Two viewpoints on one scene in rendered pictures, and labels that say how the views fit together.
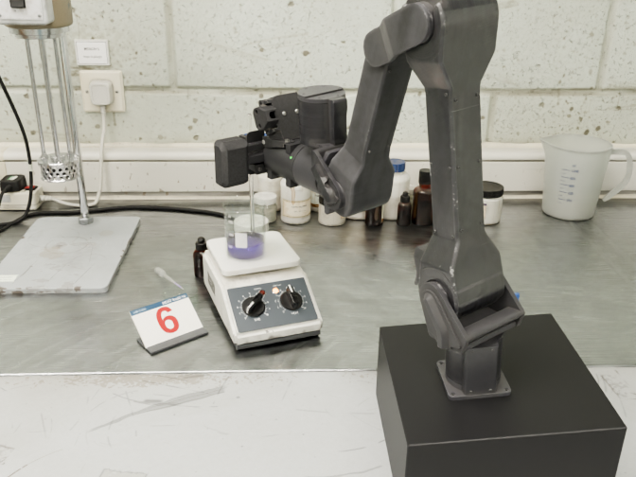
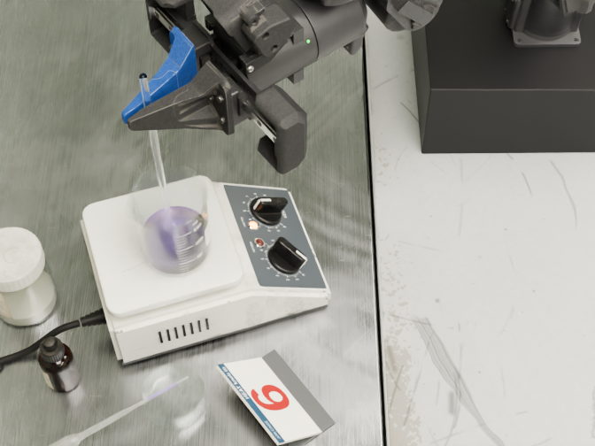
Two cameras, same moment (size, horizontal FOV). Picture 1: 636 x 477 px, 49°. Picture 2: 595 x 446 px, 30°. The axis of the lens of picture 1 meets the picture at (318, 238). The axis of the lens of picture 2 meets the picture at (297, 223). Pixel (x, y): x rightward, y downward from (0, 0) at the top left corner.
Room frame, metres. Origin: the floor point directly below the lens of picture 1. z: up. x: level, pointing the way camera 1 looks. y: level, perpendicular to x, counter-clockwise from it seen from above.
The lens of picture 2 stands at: (0.82, 0.63, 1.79)
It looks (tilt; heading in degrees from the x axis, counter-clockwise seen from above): 55 degrees down; 273
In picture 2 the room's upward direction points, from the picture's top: 1 degrees counter-clockwise
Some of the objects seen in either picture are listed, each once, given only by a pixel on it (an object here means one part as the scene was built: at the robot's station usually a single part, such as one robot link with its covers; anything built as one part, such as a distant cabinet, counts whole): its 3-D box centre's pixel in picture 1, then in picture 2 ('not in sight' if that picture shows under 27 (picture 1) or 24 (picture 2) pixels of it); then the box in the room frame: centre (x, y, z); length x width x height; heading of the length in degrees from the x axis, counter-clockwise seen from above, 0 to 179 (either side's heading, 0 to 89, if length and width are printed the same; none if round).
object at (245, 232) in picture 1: (244, 229); (170, 226); (0.96, 0.11, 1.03); 0.07 x 0.06 x 0.08; 36
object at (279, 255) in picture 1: (252, 252); (161, 243); (0.97, 0.10, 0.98); 0.12 x 0.12 x 0.01; 21
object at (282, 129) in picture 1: (284, 120); (246, 14); (0.89, 0.05, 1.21); 0.07 x 0.06 x 0.07; 127
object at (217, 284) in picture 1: (257, 285); (194, 263); (0.95, 0.09, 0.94); 0.22 x 0.13 x 0.08; 21
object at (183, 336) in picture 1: (168, 322); (275, 395); (0.87, 0.21, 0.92); 0.09 x 0.06 x 0.04; 129
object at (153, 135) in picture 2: (251, 182); (158, 159); (0.96, 0.10, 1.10); 0.01 x 0.01 x 0.20
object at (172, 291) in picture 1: (180, 297); (173, 396); (0.96, 0.21, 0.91); 0.06 x 0.06 x 0.02
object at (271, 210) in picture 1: (265, 207); not in sight; (1.30, 0.11, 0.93); 0.05 x 0.05 x 0.05
